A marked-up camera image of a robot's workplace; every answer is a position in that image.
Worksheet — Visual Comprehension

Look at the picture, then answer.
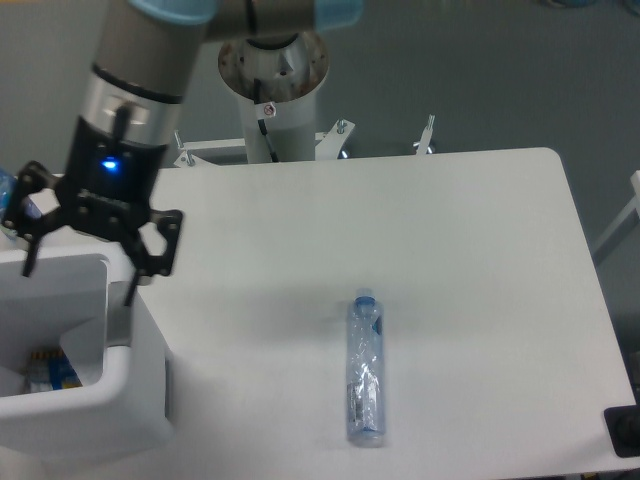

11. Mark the white paper wrapper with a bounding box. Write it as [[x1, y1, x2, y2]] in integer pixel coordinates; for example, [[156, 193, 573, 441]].
[[60, 318, 105, 387]]

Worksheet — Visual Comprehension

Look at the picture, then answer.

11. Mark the blue labelled water bottle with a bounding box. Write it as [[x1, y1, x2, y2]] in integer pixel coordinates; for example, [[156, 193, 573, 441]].
[[0, 169, 42, 242]]

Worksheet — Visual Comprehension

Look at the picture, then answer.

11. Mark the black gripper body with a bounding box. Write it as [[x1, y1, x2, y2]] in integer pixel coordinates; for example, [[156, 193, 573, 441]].
[[53, 118, 168, 242]]

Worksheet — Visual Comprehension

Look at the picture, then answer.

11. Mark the blue yellow snack packet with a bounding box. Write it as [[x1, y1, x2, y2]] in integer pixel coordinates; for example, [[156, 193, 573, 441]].
[[25, 349, 82, 393]]

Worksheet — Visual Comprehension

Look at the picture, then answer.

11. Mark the black cable on pedestal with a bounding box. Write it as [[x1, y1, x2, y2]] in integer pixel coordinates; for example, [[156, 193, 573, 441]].
[[253, 77, 280, 164]]

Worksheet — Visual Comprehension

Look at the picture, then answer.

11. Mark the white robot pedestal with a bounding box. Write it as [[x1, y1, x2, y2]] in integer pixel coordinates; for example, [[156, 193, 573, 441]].
[[218, 31, 329, 164]]

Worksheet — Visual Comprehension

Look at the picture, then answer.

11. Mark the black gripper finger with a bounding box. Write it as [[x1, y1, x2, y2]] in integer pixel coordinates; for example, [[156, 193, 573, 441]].
[[120, 210, 183, 306], [2, 161, 65, 277]]

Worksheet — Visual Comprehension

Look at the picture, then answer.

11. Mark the white frame at right edge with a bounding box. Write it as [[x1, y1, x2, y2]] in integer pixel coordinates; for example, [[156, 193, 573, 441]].
[[592, 171, 639, 265]]

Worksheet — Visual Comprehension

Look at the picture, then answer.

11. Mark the black device at table edge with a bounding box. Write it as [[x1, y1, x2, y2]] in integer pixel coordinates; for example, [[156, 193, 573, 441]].
[[604, 405, 639, 458]]

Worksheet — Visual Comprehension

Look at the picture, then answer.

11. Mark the crushed clear plastic bottle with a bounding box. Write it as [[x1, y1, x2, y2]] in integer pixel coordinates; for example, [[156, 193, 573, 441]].
[[345, 288, 386, 448]]

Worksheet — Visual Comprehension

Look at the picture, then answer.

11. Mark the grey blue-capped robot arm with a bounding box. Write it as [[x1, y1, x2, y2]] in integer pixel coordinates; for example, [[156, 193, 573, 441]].
[[2, 1, 364, 285]]

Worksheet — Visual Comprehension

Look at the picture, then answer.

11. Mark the white pedestal base frame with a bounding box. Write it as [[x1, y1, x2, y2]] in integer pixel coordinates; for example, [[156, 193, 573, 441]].
[[173, 114, 436, 168]]

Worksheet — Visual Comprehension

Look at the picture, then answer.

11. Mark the white trash can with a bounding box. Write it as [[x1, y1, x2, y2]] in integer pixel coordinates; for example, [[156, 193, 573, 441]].
[[1, 243, 173, 460]]

